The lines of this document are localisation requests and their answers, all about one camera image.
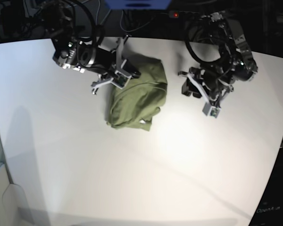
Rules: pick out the black OpenArm base box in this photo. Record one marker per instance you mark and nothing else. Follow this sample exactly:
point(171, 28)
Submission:
point(270, 209)

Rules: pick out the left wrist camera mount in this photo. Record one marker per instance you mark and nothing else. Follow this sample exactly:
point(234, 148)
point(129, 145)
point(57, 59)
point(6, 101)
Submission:
point(212, 106)

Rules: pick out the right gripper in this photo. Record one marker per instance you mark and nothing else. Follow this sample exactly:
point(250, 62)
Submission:
point(99, 60)

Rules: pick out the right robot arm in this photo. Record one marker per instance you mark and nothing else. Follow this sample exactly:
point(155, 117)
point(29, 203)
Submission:
point(58, 18)

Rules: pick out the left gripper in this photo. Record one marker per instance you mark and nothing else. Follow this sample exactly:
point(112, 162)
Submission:
point(208, 80)

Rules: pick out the green T-shirt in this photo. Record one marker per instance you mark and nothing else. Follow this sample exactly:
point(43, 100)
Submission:
point(135, 105)

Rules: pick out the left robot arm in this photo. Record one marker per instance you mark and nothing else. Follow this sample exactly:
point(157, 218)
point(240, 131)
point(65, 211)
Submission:
point(235, 62)

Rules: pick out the blue box at top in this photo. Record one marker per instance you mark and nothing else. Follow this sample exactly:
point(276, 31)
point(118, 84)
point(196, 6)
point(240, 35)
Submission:
point(138, 4)

